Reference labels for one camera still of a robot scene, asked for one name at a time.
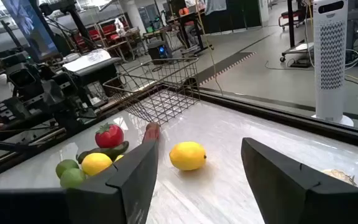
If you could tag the black table frame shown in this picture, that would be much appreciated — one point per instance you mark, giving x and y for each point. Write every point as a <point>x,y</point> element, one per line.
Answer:
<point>291,116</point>

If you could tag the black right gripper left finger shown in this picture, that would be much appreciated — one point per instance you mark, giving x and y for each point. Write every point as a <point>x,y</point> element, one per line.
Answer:
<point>129,186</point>

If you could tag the dark green cucumber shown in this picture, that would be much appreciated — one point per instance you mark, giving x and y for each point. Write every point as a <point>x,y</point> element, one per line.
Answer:
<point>110,152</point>

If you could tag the black desk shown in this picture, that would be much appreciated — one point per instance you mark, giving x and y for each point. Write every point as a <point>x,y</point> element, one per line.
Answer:
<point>101,76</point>

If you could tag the laptop computer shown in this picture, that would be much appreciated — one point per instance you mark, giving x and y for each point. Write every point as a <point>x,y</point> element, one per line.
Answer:
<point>87,59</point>

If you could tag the white tower fan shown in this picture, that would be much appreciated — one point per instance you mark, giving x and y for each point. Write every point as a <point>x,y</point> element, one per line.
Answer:
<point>329,62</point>

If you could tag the green lime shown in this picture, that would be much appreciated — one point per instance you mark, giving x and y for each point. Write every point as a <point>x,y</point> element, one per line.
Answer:
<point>71,179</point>
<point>65,166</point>

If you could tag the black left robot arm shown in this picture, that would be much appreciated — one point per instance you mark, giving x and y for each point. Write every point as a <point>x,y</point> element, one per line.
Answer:
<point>17,109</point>

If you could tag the black rolling stand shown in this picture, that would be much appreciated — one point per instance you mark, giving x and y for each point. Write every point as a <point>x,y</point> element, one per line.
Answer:
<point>291,25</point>

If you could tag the computer monitor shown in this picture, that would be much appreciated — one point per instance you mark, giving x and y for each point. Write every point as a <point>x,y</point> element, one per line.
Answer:
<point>30,28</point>

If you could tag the yellow lemon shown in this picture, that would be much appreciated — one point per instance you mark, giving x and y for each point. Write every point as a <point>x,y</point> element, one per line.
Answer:
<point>187,156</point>
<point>95,164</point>

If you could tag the black box blue light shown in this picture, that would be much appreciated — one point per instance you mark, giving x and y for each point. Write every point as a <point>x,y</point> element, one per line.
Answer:
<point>158,53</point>

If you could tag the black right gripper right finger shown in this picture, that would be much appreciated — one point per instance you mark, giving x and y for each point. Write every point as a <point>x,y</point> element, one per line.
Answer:
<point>291,193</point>

